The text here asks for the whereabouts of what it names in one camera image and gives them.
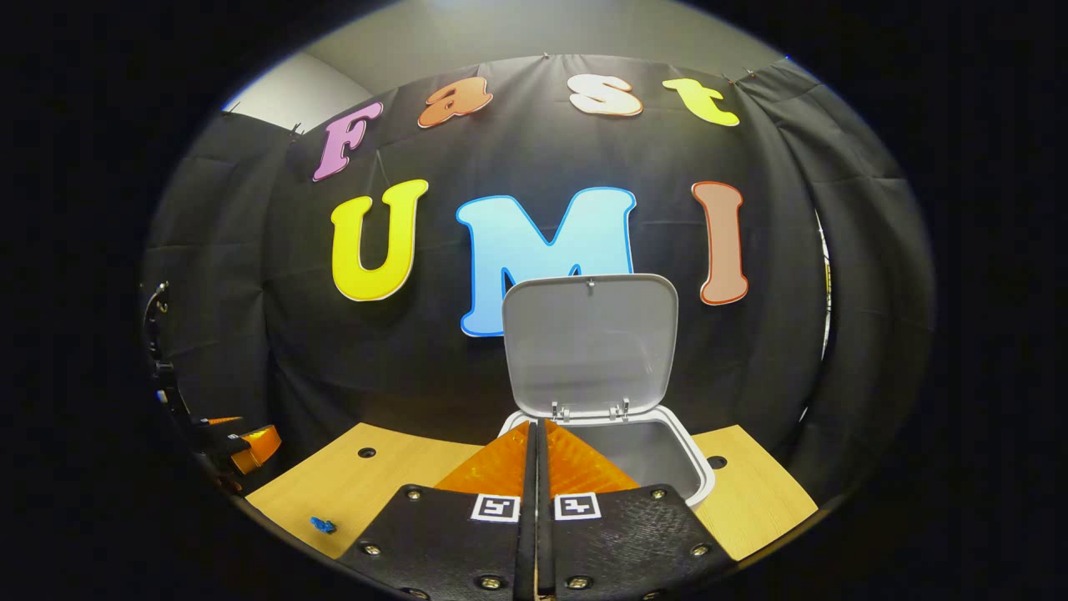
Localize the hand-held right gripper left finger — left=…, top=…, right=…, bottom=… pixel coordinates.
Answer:
left=338, top=420, right=537, bottom=601

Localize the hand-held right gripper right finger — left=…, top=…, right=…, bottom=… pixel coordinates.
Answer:
left=537, top=417, right=739, bottom=601

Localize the white desktop garbage bin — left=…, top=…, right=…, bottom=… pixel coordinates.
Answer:
left=498, top=273, right=717, bottom=510

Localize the wooden desktop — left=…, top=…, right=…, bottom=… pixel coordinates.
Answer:
left=244, top=422, right=820, bottom=562

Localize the black backdrop cloth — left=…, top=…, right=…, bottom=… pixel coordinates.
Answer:
left=142, top=54, right=935, bottom=502

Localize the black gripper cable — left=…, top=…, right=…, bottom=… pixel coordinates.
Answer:
left=140, top=280, right=174, bottom=397

